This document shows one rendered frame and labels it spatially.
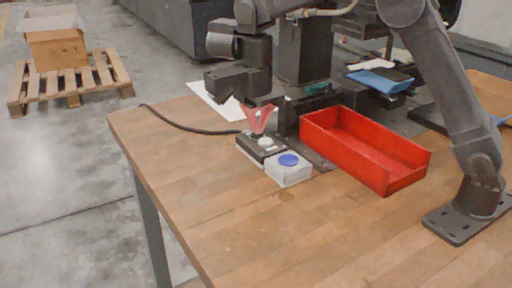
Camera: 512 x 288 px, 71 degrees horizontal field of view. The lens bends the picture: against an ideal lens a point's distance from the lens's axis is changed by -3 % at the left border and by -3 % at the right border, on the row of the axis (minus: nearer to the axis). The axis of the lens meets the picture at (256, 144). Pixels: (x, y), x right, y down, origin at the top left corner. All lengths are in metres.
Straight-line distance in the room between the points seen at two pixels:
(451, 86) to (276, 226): 0.34
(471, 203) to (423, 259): 0.14
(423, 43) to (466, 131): 0.15
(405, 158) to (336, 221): 0.23
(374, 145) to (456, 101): 0.27
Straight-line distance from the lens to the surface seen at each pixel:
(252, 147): 0.76
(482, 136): 0.63
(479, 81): 1.24
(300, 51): 1.10
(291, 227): 0.62
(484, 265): 0.65
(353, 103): 0.92
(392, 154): 0.82
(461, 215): 0.71
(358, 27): 0.87
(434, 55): 0.60
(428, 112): 1.02
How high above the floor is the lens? 1.32
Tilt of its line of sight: 31 degrees down
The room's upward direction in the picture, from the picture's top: straight up
